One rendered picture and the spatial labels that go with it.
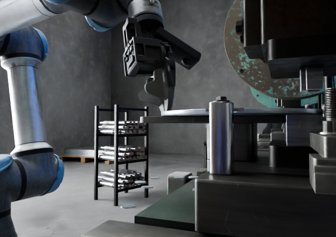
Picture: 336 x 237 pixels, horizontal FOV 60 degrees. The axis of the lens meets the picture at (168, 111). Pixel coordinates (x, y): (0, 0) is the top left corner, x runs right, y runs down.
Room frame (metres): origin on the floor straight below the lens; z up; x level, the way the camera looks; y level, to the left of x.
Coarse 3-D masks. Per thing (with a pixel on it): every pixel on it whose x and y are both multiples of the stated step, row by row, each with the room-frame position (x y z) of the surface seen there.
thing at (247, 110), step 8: (168, 112) 0.47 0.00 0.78; (176, 112) 0.45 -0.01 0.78; (184, 112) 0.43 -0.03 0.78; (192, 112) 0.42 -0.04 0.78; (200, 112) 0.42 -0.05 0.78; (208, 112) 0.41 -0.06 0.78; (240, 112) 0.39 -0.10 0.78; (248, 112) 0.39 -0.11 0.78; (256, 112) 0.39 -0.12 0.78; (264, 112) 0.39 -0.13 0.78; (272, 112) 0.39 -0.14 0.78; (280, 112) 0.39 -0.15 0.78; (288, 112) 0.39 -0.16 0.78; (296, 112) 0.39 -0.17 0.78; (304, 112) 0.40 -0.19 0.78; (312, 112) 0.40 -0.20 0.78; (320, 112) 0.42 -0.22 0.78
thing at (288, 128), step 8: (288, 120) 0.43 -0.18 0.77; (296, 120) 0.43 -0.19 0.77; (304, 120) 0.42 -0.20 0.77; (312, 120) 0.42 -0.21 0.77; (320, 120) 0.42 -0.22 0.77; (288, 128) 0.43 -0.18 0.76; (296, 128) 0.43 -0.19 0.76; (304, 128) 0.42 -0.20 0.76; (312, 128) 0.42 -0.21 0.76; (320, 128) 0.42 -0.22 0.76; (288, 136) 0.43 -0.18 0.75; (296, 136) 0.43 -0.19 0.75; (304, 136) 0.42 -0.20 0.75; (288, 144) 0.43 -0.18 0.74; (296, 144) 0.43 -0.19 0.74; (304, 144) 0.43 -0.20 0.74
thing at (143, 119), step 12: (144, 120) 0.52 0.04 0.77; (156, 120) 0.52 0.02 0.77; (168, 120) 0.51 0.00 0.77; (180, 120) 0.50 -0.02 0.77; (192, 120) 0.49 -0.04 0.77; (204, 120) 0.48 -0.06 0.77; (240, 120) 0.46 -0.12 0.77; (252, 120) 0.46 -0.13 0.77; (264, 120) 0.45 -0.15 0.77; (276, 120) 0.44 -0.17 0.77; (240, 132) 0.48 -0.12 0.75; (252, 132) 0.48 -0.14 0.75; (240, 144) 0.48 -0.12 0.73; (252, 144) 0.48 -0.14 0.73; (240, 156) 0.48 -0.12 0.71; (252, 156) 0.48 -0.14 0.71
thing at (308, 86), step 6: (312, 66) 0.47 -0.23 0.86; (318, 66) 0.46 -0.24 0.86; (300, 72) 0.48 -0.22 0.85; (306, 72) 0.47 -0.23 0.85; (312, 72) 0.47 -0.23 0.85; (318, 72) 0.46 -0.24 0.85; (300, 78) 0.48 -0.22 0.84; (306, 78) 0.47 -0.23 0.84; (312, 78) 0.47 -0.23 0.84; (318, 78) 0.46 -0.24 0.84; (300, 84) 0.48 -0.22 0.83; (306, 84) 0.47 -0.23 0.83; (312, 84) 0.47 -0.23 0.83; (318, 84) 0.46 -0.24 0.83; (300, 90) 0.49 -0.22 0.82; (306, 90) 0.48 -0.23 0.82; (312, 90) 0.50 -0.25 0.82; (318, 90) 0.50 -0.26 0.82
